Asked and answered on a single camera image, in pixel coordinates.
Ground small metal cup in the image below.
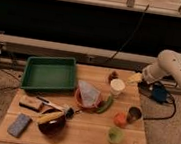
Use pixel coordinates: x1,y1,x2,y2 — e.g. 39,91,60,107
127,107,142,124

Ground green plastic tray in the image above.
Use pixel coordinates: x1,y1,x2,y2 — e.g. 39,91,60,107
21,56,77,93

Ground black cable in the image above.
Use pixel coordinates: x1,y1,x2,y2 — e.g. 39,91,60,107
103,0,151,69

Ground yellow corn cob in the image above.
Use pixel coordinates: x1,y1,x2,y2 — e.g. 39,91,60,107
37,111,64,124

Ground green pepper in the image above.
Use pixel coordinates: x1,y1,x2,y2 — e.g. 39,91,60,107
96,95,114,114

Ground wooden table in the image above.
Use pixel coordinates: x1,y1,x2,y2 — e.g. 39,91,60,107
0,64,147,144

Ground blue power adapter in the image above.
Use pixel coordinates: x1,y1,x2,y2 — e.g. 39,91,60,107
151,87,168,104

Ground black handled knife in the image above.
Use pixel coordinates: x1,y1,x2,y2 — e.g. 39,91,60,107
36,96,64,111

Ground dark red grapes bunch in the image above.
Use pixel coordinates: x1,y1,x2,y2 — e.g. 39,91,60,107
108,71,119,83

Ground small green cup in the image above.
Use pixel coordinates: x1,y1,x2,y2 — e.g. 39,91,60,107
108,126,124,144

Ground blue sponge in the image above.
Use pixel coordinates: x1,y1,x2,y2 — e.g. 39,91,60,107
7,113,32,138

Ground dark red bowl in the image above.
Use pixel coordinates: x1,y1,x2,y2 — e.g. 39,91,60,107
37,108,66,136

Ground wooden brush block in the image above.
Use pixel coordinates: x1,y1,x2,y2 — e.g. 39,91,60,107
19,95,42,112

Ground white paper cup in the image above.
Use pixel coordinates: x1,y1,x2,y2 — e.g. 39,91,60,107
110,78,125,96

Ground orange bowl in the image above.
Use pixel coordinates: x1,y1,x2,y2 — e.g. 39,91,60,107
74,88,102,109

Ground orange tomato toy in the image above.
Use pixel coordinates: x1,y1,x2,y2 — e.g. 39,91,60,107
113,112,127,128

